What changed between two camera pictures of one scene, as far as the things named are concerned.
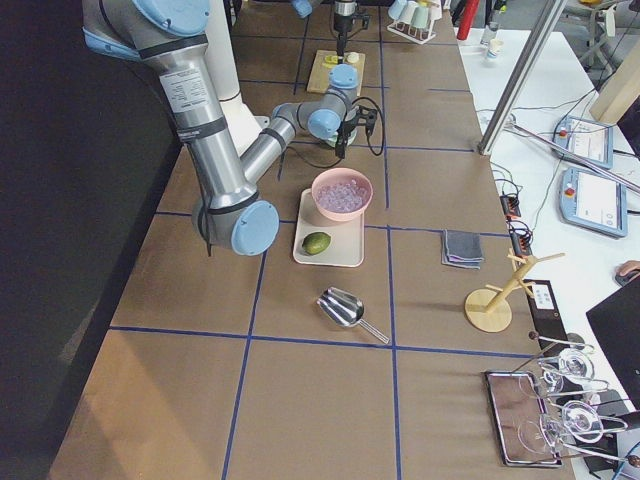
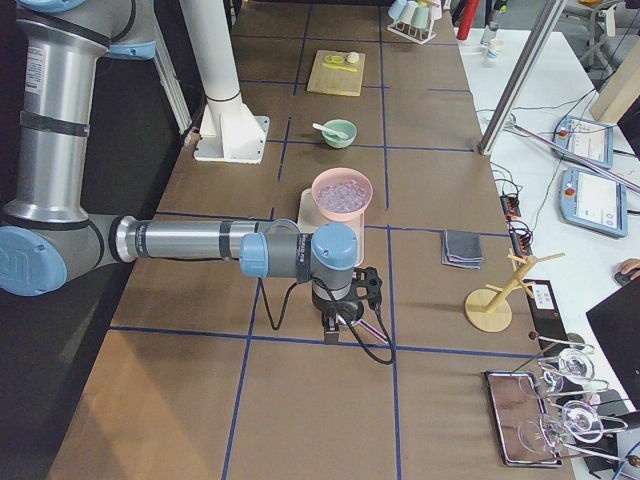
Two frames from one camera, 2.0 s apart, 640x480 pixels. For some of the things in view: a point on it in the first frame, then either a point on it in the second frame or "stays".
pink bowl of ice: x=342 y=194 stays
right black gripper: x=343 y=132 -> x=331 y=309
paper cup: x=495 y=47 stays
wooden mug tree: x=496 y=315 stays
